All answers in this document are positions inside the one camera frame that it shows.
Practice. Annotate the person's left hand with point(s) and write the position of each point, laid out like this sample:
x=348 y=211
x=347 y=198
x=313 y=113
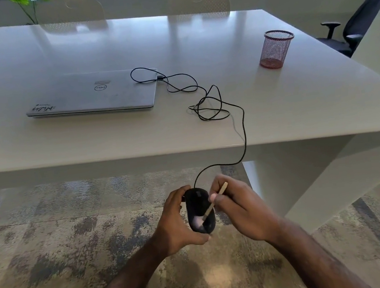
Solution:
x=173 y=226

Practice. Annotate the person's right hand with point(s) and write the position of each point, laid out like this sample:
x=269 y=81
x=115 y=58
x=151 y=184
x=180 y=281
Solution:
x=246 y=211

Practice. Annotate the person's left thumb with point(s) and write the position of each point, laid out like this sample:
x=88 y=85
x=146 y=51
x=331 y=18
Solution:
x=197 y=237

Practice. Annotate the person's right thumb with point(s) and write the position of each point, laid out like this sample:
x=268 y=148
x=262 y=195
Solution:
x=223 y=198

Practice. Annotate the black computer mouse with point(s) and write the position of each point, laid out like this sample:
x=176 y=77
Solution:
x=200 y=210

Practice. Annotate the person's right forearm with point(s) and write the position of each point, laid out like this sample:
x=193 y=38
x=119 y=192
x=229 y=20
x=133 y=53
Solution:
x=317 y=261

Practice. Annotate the person's left forearm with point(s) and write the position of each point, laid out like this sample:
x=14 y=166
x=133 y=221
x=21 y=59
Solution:
x=131 y=282

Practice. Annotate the red mesh pen holder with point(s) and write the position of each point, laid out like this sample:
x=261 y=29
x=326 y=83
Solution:
x=275 y=49

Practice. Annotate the silver closed laptop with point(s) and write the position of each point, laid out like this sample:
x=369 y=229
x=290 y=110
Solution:
x=94 y=93

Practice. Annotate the beige perforated chair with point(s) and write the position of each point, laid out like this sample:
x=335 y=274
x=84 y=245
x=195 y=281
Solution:
x=198 y=3
x=69 y=11

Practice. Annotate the black office chair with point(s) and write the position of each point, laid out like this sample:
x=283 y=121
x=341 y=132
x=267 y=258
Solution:
x=355 y=22

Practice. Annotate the green potted plant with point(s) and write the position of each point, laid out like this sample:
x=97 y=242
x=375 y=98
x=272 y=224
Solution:
x=26 y=6

